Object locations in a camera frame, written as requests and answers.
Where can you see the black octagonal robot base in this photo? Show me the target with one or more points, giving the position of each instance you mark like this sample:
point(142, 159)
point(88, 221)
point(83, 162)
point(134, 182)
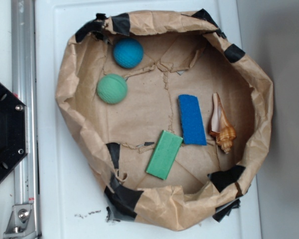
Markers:
point(13, 142)

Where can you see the green rectangular block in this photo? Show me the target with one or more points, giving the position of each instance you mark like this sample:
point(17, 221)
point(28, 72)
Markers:
point(164, 155)

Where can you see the blue rectangular sponge block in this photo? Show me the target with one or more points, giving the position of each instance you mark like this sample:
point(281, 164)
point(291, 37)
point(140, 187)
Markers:
point(191, 120)

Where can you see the brown paper bag tray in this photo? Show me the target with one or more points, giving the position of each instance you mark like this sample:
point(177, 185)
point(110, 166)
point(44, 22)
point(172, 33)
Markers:
point(184, 53)

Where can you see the green dimpled ball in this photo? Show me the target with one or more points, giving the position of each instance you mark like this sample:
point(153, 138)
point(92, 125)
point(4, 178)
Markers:
point(112, 88)

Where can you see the blue dimpled ball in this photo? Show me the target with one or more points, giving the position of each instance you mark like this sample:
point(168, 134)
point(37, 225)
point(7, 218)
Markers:
point(128, 53)

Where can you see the brown spiral seashell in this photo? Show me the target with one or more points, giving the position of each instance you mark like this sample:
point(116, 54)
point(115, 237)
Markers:
point(220, 127)

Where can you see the metal corner bracket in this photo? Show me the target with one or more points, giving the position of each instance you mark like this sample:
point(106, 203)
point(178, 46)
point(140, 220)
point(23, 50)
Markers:
point(21, 224)

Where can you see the aluminium extrusion rail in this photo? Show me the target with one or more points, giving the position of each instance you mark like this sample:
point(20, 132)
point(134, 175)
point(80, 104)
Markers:
point(26, 176)

